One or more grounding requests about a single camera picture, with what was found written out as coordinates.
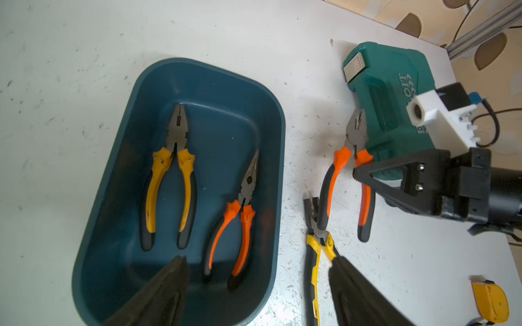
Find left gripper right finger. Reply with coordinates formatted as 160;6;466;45
328;256;412;326

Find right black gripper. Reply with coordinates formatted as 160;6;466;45
354;148;492;222

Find orange needle nose pliers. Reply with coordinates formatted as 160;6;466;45
202;149;260;291

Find yellow combination pliers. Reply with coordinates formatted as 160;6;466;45
139;103;197;251

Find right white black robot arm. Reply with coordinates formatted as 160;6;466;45
353;148;521;236

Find yellow tape measure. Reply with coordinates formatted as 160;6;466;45
468;275;510;325

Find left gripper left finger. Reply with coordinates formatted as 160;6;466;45
104;256;190;325

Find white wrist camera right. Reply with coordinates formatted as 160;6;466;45
406;82;479;157

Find orange combination pliers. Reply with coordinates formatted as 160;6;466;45
316;107;376;243

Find dark teal storage tray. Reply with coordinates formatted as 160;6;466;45
72;58;285;325

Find green plastic tool case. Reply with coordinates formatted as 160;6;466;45
343;42;435;162

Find yellow black crimping pliers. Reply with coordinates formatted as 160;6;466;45
303;197;338;325

